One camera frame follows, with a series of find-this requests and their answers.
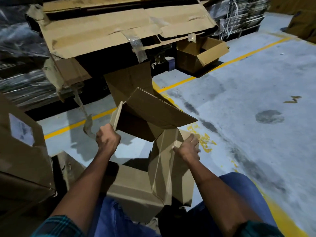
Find person's blue jeans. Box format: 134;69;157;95
88;172;278;237

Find pile of brown cardboard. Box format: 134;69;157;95
26;0;219;101

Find person's right hand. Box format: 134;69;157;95
172;133;201;164

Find pale cardboard box orange tape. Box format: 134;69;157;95
100;87;199;224

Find brown cardboard box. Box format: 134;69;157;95
175;36;230;74

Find cardboard box with white label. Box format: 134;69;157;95
0;93;56;193

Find upright brown cardboard sheet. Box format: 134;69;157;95
103;61;158;106

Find hanging brown tape strip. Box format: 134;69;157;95
73;89;97;140

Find torn tape scrap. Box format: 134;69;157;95
283;95;302;104

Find person's left woven shoe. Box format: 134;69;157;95
144;217;160;234

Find person's left forearm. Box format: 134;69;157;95
50;150;117;232

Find person's left hand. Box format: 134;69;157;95
95;123;122;156

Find person's right forearm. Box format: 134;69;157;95
189;158;262;235

